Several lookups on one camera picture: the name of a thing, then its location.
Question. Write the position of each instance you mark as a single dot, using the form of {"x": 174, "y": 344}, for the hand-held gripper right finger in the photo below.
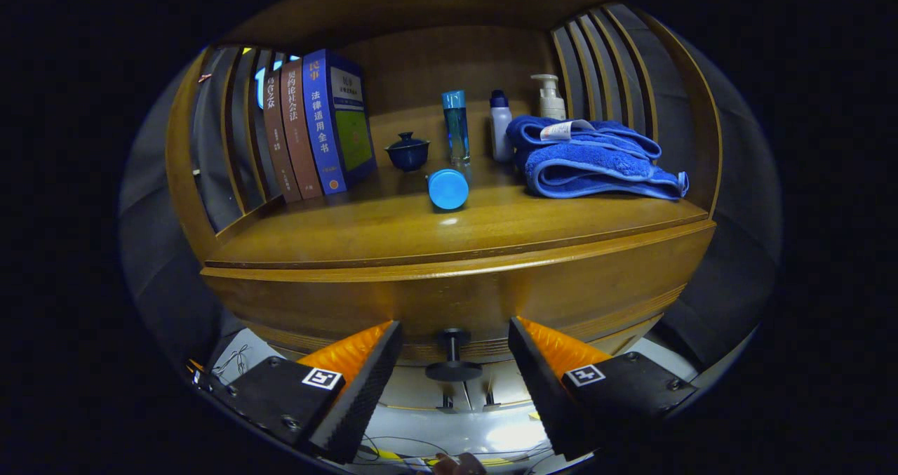
{"x": 544, "y": 391}

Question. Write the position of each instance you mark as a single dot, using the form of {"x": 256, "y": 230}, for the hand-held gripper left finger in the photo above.
{"x": 368, "y": 391}

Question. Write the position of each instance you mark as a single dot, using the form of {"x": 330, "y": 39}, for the black drawer knob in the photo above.
{"x": 452, "y": 363}

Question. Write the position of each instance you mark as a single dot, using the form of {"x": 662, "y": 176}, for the wooden drawer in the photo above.
{"x": 456, "y": 299}

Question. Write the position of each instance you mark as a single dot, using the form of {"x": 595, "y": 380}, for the blue squeeze tube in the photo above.
{"x": 448, "y": 189}

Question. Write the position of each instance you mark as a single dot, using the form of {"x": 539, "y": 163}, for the wooden countertop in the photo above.
{"x": 421, "y": 229}

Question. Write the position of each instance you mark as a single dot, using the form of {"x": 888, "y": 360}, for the wooden cabinet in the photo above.
{"x": 449, "y": 61}

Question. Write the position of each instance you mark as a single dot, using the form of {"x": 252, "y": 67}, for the blue folded towel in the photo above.
{"x": 589, "y": 159}

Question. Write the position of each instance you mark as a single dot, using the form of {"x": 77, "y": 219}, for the blue lidded teacup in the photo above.
{"x": 407, "y": 154}

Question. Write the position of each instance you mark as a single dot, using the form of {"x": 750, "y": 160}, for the white bottle blue cap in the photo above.
{"x": 500, "y": 128}

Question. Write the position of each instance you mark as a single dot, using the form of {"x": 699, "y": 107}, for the blue book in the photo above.
{"x": 337, "y": 124}

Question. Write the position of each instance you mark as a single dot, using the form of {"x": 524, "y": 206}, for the dark brown book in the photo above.
{"x": 277, "y": 138}

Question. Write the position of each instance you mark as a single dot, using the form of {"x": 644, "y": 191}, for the reddish brown book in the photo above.
{"x": 298, "y": 131}

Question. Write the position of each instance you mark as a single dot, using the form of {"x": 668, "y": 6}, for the blue glass bottle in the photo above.
{"x": 456, "y": 128}

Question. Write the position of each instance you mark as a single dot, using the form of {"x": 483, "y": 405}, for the white pump bottle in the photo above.
{"x": 551, "y": 103}

